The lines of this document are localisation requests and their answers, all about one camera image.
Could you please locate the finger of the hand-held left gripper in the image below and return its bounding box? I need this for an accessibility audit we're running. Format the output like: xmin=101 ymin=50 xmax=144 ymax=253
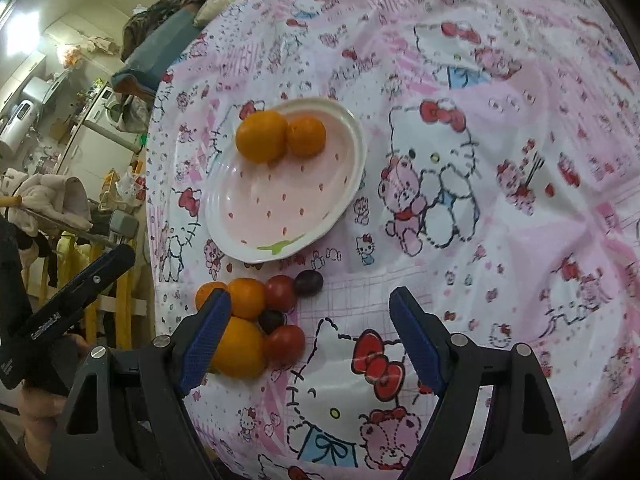
xmin=20 ymin=244 xmax=137 ymax=347

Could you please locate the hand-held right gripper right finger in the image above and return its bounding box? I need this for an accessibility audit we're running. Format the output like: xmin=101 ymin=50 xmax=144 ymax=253
xmin=389 ymin=286 xmax=573 ymax=480

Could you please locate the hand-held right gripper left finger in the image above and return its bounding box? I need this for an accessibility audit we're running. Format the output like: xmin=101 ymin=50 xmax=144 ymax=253
xmin=47 ymin=287 xmax=233 ymax=480

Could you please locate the large orange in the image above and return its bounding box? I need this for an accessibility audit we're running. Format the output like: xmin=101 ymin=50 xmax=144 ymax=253
xmin=235 ymin=109 xmax=290 ymax=164
xmin=209 ymin=317 xmax=266 ymax=380

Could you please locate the dark purple grape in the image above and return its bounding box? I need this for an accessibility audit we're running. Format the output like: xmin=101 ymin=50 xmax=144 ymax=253
xmin=258 ymin=309 xmax=287 ymax=335

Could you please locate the red cherry tomato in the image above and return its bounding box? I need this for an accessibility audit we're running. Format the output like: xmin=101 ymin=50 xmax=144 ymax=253
xmin=263 ymin=324 xmax=306 ymax=365
xmin=263 ymin=274 xmax=297 ymax=311

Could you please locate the dark plum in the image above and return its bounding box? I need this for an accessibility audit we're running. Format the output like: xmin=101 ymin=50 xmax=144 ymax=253
xmin=293 ymin=269 xmax=325 ymax=297

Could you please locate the white strawberry-print plate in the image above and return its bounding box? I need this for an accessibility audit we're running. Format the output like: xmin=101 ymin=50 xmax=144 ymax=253
xmin=204 ymin=96 xmax=368 ymax=264

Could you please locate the small mandarin orange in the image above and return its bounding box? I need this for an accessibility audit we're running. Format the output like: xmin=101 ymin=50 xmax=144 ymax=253
xmin=285 ymin=116 xmax=327 ymax=157

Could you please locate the person's left hand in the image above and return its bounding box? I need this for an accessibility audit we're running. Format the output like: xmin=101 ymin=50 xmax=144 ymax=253
xmin=16 ymin=332 xmax=94 ymax=462

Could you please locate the yellow wooden rack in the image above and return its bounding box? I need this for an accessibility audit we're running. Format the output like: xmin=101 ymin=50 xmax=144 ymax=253
xmin=54 ymin=232 xmax=137 ymax=352

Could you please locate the beige clothes pile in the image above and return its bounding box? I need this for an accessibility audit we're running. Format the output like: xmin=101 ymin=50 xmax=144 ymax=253
xmin=0 ymin=169 xmax=94 ymax=237

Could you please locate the white plastic bag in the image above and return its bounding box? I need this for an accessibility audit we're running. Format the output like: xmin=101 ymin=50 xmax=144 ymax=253
xmin=116 ymin=166 xmax=149 ymax=207

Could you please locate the white washing machine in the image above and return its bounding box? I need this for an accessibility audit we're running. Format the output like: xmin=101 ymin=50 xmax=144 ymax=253
xmin=81 ymin=84 xmax=145 ymax=155

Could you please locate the white water heater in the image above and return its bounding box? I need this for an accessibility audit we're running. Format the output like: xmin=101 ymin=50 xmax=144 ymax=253
xmin=0 ymin=76 xmax=55 ymax=157

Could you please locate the pink cartoon printed blanket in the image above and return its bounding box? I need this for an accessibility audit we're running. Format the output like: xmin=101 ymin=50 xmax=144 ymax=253
xmin=145 ymin=0 xmax=640 ymax=480

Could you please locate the blue cushion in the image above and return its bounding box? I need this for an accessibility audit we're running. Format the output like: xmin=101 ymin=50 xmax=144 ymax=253
xmin=111 ymin=9 xmax=204 ymax=102

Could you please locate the dark clothing pile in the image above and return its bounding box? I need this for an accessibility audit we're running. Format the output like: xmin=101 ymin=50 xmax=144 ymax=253
xmin=121 ymin=0 xmax=242 ymax=63

